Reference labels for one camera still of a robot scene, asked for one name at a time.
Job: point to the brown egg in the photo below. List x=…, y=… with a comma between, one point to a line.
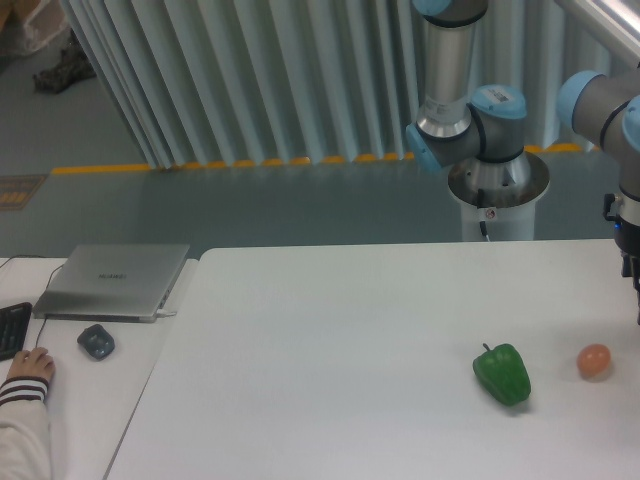
x=593, y=361

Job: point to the white folding partition screen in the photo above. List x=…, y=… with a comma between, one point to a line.
x=308, y=81

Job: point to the green bell pepper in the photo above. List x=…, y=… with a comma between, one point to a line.
x=501, y=372

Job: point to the camouflage bundle on floor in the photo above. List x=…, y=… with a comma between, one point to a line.
x=74, y=66

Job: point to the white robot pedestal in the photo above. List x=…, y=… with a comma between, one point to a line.
x=500, y=210

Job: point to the silver closed laptop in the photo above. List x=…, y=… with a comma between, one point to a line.
x=115, y=282

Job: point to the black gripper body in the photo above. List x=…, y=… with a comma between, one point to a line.
x=623, y=212

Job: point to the white sleeved forearm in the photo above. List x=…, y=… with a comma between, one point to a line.
x=25, y=435

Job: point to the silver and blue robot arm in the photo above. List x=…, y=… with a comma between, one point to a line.
x=479, y=137

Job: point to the person's hand on mouse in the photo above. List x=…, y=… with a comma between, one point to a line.
x=36, y=363

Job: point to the dark grey small tray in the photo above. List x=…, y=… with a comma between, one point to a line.
x=96, y=342

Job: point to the black keyboard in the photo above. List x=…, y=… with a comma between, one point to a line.
x=14, y=322

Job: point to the white side desk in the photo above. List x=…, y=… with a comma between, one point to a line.
x=90, y=403

